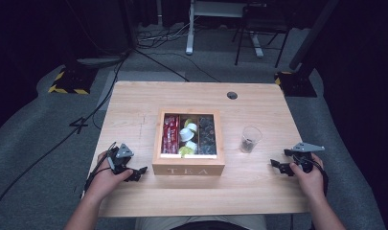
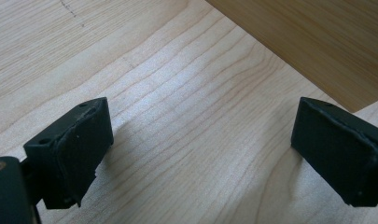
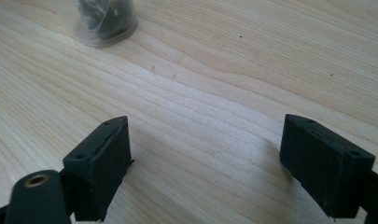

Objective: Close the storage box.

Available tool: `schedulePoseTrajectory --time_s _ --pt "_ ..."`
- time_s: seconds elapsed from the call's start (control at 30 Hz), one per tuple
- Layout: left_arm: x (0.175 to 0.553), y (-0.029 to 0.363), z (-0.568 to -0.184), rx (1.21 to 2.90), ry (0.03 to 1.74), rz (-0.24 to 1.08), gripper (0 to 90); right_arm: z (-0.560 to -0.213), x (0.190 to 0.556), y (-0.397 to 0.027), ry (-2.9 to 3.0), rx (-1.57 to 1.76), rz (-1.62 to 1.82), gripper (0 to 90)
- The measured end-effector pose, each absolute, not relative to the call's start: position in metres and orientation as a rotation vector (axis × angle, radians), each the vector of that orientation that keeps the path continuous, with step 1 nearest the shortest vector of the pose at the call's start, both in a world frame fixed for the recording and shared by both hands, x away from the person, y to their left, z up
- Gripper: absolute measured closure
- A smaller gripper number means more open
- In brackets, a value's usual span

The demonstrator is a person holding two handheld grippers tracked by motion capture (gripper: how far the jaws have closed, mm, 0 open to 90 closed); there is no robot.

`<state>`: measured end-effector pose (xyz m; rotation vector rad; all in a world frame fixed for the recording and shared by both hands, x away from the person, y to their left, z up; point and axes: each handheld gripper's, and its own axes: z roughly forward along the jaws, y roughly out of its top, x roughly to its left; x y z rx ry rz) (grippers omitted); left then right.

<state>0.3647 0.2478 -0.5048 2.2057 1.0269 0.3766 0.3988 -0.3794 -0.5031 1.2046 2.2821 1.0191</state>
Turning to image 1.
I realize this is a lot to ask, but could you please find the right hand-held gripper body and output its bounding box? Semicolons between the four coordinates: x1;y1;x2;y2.
283;142;326;174

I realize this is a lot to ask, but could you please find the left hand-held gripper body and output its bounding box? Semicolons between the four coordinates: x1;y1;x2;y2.
106;143;135;175

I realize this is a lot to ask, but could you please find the clear glass cup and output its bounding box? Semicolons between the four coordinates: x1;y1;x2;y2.
239;126;263;154

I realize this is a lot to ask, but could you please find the wooden tea box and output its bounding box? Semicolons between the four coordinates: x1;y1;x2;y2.
151;107;226;176

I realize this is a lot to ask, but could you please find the person's right hand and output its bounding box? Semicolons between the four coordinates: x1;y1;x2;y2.
288;152;326;201

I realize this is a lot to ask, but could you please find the person's left hand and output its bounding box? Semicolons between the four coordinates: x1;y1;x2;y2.
86;150;134;201

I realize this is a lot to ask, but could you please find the bundle of red stick packets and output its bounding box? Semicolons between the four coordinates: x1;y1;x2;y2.
161;114;180;155

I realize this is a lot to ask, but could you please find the striped black stand base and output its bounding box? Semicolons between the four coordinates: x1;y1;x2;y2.
47;64;100;96
274;70;319;98

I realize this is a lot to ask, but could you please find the pile of dark packets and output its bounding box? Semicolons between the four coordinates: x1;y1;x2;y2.
197;115;217;156

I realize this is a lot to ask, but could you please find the person's dark shirt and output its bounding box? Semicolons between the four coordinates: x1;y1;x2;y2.
177;219;251;230

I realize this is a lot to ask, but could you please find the grey flat stand foot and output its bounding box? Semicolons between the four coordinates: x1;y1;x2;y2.
76;55;127;67

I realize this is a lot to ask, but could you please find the dark slanted pole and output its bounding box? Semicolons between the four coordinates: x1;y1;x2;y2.
288;0;341;72

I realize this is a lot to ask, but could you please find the black metal chair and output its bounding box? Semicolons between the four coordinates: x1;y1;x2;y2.
232;2;292;69

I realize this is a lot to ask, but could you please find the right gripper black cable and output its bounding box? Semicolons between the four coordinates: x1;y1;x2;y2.
310;157;329;196

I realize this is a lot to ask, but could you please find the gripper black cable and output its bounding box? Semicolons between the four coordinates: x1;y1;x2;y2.
310;157;329;196
83;141;118;195

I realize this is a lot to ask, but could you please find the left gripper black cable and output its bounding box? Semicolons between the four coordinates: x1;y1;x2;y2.
83;141;118;195

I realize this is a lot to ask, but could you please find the long black floor cable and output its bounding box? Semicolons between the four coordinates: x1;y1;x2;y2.
0;51;132;222

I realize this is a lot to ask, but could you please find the thin black floor cable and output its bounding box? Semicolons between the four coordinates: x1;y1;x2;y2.
133;47;222;83

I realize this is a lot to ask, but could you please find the tangle of floor cables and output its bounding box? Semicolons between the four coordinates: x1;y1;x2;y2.
136;16;199;50

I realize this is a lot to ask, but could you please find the white desk frame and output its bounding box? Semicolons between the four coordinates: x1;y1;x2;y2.
185;0;266;58

